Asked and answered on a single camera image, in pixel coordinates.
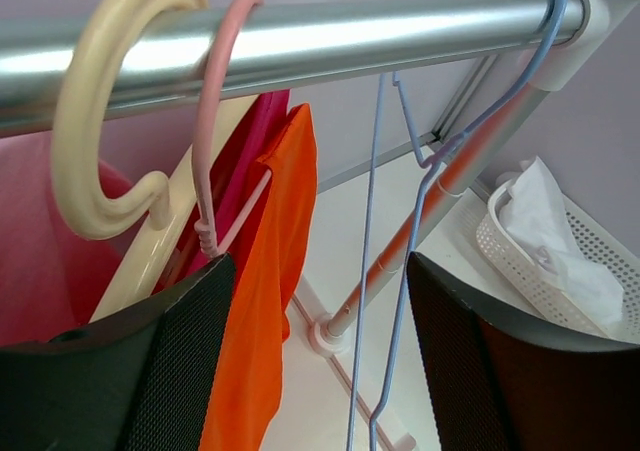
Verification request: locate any pink t shirt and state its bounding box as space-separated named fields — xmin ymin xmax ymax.
xmin=0 ymin=130 xmax=136 ymax=348

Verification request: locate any magenta t shirt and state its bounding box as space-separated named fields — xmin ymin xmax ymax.
xmin=154 ymin=90 xmax=290 ymax=292

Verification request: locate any pink wire hanger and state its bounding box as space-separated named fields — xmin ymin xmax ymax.
xmin=191 ymin=0 xmax=274 ymax=260

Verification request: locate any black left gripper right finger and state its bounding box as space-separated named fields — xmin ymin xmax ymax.
xmin=406 ymin=252 xmax=639 ymax=450

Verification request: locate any orange t shirt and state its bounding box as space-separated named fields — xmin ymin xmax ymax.
xmin=199 ymin=103 xmax=317 ymax=450

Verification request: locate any light blue wire hanger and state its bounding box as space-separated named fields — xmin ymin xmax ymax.
xmin=344 ymin=0 xmax=569 ymax=451

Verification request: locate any metal clothes rack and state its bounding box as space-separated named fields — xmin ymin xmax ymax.
xmin=0 ymin=0 xmax=640 ymax=451

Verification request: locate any white t shirt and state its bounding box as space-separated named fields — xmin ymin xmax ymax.
xmin=498 ymin=157 xmax=624 ymax=327

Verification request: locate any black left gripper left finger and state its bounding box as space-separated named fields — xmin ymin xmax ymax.
xmin=1 ymin=254 xmax=236 ymax=450

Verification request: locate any white perforated laundry basket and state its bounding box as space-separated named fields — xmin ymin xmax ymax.
xmin=476 ymin=182 xmax=639 ymax=344

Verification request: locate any beige hanger of magenta shirt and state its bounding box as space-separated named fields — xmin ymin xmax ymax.
xmin=50 ymin=0 xmax=259 ymax=325

